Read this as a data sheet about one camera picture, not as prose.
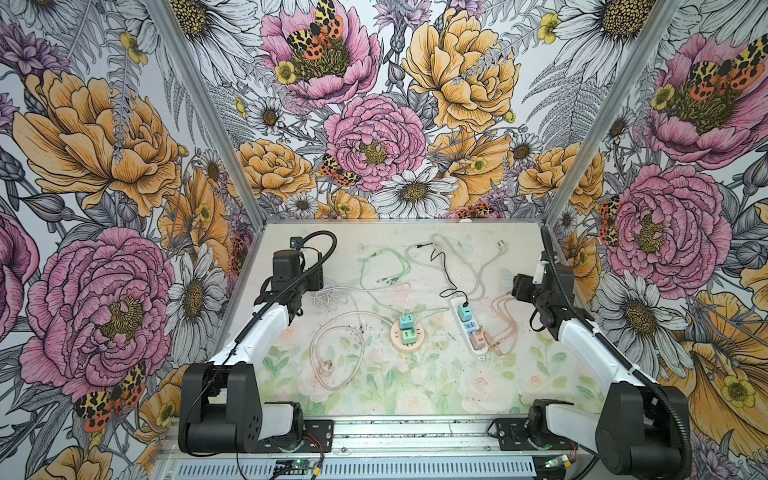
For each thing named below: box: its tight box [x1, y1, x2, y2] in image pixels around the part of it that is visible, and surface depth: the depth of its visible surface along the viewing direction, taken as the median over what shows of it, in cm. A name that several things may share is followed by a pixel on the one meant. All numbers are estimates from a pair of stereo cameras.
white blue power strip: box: [449, 297, 489, 357], surface depth 91 cm
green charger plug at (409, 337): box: [401, 327, 418, 347], surface depth 86 cm
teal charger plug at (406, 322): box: [399, 314, 415, 330], surface depth 89 cm
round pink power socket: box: [390, 321, 425, 353], surface depth 90 cm
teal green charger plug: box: [457, 305, 473, 322], surface depth 91 cm
